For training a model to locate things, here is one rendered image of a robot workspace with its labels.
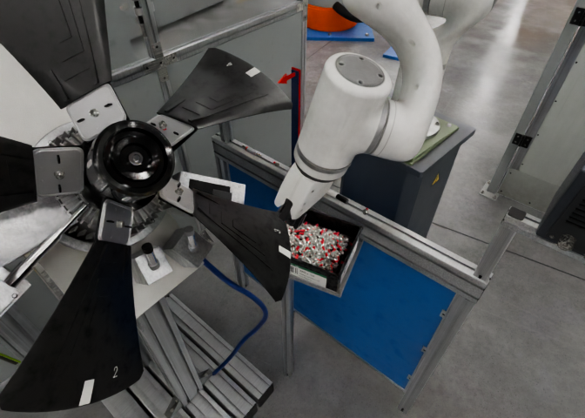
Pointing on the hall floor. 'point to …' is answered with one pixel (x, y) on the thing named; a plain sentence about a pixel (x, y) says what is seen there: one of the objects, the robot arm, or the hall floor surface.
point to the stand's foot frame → (147, 391)
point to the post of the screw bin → (288, 327)
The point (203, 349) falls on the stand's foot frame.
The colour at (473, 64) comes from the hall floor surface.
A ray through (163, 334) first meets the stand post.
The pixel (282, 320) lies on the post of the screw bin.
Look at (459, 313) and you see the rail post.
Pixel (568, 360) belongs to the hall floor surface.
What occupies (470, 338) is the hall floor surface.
